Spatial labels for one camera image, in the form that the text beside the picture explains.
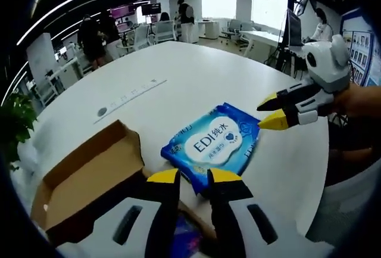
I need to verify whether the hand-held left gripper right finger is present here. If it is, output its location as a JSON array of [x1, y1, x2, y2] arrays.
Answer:
[[207, 167, 336, 258]]

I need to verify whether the ceiling light strip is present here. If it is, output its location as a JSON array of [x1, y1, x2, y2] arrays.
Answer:
[[16, 0, 203, 46]]

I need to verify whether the white office desk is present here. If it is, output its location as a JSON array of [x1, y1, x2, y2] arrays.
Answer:
[[239, 29, 288, 59]]

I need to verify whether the person's right hand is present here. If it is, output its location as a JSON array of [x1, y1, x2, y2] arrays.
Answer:
[[329, 86, 366, 119]]

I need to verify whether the green plant in white pot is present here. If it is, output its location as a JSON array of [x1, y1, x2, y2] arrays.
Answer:
[[0, 92, 39, 172]]

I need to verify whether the dark wall screen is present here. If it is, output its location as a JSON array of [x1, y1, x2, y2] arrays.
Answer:
[[141, 1, 161, 16]]

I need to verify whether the purple wall screen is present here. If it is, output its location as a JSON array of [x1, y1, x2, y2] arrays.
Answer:
[[110, 4, 136, 22]]

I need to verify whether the blue photo wall board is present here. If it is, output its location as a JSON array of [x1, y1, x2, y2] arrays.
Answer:
[[339, 7, 377, 88]]

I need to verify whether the brown cardboard shoe box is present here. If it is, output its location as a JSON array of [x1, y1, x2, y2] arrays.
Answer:
[[29, 119, 218, 250]]

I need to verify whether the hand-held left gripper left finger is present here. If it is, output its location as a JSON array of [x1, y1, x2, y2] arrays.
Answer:
[[55, 167, 182, 258]]

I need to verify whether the white office chair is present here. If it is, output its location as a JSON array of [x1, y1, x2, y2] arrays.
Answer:
[[133, 25, 155, 49], [154, 20, 176, 44]]

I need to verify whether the grey mesh office chair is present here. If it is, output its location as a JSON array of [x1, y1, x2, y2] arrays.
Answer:
[[305, 177, 381, 248]]

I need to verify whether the black monitor on stand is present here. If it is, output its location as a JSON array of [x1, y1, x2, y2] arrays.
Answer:
[[284, 8, 304, 47]]

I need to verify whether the blue wet wipes soft item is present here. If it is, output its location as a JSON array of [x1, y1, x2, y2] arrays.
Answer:
[[160, 102, 262, 198]]

